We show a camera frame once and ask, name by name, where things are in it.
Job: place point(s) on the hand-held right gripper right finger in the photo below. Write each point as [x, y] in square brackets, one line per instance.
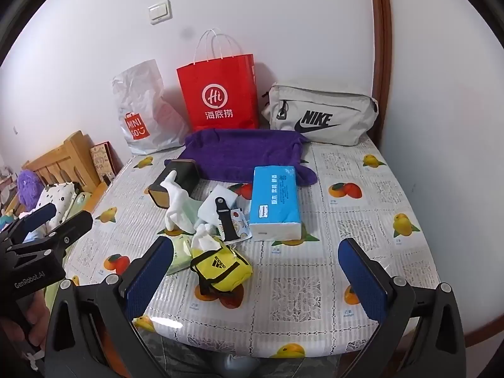
[364, 283]

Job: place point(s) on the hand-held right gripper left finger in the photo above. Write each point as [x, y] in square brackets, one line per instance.
[151, 275]

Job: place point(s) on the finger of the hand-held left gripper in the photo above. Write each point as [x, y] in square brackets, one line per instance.
[39, 215]
[75, 226]

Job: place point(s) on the green tissue pack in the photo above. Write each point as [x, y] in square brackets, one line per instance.
[181, 256]

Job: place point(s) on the white rectangular card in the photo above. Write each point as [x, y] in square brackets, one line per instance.
[206, 210]

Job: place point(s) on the fruit print wet wipe packet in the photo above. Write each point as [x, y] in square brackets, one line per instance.
[241, 224]

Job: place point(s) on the person's left hand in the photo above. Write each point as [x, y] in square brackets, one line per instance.
[41, 319]

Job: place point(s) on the dotted white pillow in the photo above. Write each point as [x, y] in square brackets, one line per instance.
[59, 197]

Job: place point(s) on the purple plush toy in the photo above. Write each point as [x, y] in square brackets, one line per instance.
[29, 187]

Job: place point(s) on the fruit print tablecloth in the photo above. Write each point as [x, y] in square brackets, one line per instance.
[354, 224]

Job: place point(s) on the wooden headboard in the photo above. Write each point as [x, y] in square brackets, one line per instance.
[67, 153]

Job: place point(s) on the black box with wood trim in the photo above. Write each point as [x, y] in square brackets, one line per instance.
[186, 172]

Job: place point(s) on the blue tissue pack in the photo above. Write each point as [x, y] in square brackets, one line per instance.
[275, 201]

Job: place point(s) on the white plastic shopping bag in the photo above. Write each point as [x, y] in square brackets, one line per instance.
[145, 98]

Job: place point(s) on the purple towel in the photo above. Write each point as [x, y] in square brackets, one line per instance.
[244, 149]

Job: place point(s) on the grey waist bag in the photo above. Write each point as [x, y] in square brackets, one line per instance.
[315, 102]

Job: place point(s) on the red paper bag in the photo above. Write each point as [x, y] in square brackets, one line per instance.
[220, 82]

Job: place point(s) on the white light switch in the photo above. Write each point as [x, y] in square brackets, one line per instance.
[160, 12]

